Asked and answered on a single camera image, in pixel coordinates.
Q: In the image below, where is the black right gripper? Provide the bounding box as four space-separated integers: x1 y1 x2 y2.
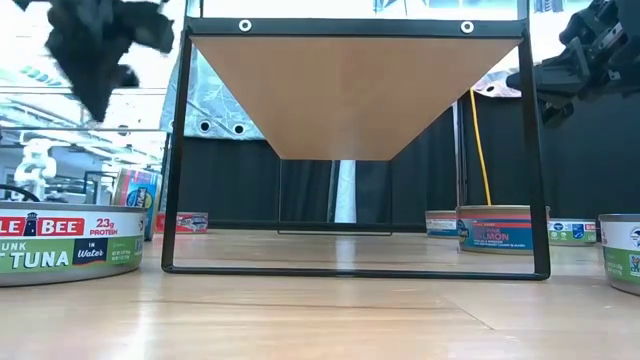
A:
505 0 640 126

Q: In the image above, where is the black background table frame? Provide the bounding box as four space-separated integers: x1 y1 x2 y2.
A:
82 169 119 206

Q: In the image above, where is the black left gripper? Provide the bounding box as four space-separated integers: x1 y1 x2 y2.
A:
45 0 175 124

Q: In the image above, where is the pink salmon can gold lid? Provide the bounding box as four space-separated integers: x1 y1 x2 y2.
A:
113 167 164 242
424 209 459 238
456 204 551 256

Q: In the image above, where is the grey stand pole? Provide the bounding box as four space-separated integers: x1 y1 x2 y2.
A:
452 99 469 211

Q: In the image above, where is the red label seafood can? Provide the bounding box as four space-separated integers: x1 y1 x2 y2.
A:
154 211 210 235

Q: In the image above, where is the yellow cable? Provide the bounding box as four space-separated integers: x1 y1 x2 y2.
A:
468 87 494 207

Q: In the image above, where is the wooden shelf black metal frame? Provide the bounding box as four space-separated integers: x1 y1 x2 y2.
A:
160 0 552 281

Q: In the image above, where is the black curtain panel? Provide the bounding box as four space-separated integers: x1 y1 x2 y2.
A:
355 49 640 239
177 135 337 225

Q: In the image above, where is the black aluminium table frame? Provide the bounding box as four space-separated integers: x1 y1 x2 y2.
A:
164 219 459 234

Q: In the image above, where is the grey leaf pattern tarp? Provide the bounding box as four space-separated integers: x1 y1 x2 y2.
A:
159 47 266 141

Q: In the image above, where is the pale tarp with grommet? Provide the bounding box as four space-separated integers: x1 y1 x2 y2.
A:
472 67 521 99

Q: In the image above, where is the black curved cable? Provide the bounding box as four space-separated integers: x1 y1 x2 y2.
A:
0 183 41 203

